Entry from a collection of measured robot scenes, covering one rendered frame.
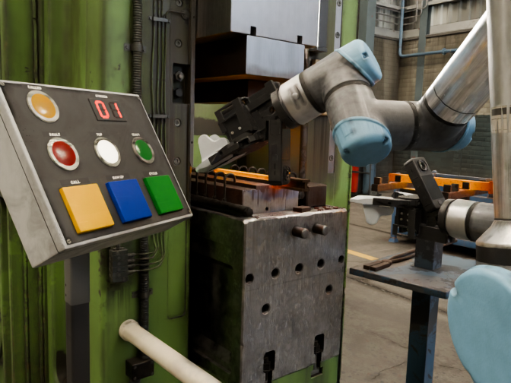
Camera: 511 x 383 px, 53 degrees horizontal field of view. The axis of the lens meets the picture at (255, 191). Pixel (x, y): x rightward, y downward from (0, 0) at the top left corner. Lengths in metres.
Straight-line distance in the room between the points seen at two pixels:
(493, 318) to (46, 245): 0.60
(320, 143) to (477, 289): 1.28
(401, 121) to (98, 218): 0.48
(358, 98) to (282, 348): 0.85
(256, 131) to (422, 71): 9.82
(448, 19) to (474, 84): 9.91
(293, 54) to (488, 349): 1.08
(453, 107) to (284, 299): 0.79
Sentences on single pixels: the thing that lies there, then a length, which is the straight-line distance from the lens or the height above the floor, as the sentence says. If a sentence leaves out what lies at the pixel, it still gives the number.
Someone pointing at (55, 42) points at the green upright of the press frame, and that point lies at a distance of 1.63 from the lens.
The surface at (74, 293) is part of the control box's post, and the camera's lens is 1.02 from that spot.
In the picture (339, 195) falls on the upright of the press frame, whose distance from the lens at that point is 1.79.
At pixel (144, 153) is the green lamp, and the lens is 1.00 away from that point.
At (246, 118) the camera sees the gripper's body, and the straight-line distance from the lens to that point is 0.85.
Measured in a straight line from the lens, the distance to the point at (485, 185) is 1.54.
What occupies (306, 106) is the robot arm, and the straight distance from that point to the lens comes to 0.82.
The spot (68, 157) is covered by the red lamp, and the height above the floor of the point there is 1.08.
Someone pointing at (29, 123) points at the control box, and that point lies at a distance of 0.85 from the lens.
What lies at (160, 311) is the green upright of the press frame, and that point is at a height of 0.65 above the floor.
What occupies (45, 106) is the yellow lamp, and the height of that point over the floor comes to 1.16.
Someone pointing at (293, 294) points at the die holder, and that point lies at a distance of 1.41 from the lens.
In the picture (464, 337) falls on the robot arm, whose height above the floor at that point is 0.97.
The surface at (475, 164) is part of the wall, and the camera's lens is 9.89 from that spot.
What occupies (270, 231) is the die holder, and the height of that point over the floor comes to 0.88.
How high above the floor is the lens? 1.14
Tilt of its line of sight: 7 degrees down
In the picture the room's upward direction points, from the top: 2 degrees clockwise
